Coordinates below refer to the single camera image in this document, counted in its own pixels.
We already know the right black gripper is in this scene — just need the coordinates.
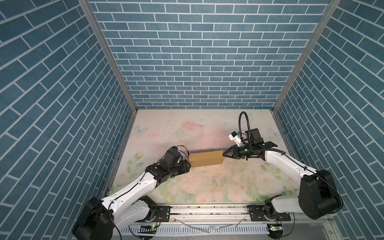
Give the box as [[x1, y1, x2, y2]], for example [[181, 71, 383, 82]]
[[222, 144, 254, 160]]

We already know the brown cardboard paper box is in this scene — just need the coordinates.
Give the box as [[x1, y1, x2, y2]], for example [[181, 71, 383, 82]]
[[189, 151, 225, 168]]

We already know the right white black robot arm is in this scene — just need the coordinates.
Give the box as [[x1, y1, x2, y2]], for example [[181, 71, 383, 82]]
[[223, 129, 344, 221]]

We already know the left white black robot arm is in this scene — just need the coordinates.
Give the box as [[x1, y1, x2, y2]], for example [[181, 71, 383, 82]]
[[72, 147, 191, 240]]

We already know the floral table mat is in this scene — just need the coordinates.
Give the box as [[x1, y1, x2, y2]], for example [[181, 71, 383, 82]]
[[110, 110, 299, 203]]

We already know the left green circuit board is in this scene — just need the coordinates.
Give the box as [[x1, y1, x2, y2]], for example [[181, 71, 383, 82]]
[[138, 226, 158, 235]]

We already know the green circuit board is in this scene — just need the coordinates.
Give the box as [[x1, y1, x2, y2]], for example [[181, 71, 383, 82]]
[[268, 225, 284, 232], [138, 226, 158, 235]]

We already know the right green circuit board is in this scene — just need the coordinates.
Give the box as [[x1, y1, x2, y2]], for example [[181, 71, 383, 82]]
[[268, 225, 284, 232]]

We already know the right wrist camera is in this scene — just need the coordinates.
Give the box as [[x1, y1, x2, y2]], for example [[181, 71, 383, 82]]
[[229, 132, 242, 147]]

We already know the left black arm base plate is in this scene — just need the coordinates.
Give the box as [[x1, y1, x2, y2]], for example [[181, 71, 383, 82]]
[[136, 205, 171, 223]]

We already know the aluminium front rail frame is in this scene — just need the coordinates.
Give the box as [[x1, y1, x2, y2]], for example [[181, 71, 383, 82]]
[[78, 202, 343, 240]]

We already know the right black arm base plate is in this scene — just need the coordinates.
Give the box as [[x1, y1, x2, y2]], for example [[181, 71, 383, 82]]
[[246, 205, 291, 222]]

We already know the white slotted cable duct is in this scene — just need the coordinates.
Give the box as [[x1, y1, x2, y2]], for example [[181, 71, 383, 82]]
[[120, 224, 270, 237]]

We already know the clear cable tie strip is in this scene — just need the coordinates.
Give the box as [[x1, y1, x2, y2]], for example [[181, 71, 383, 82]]
[[173, 216, 247, 234]]

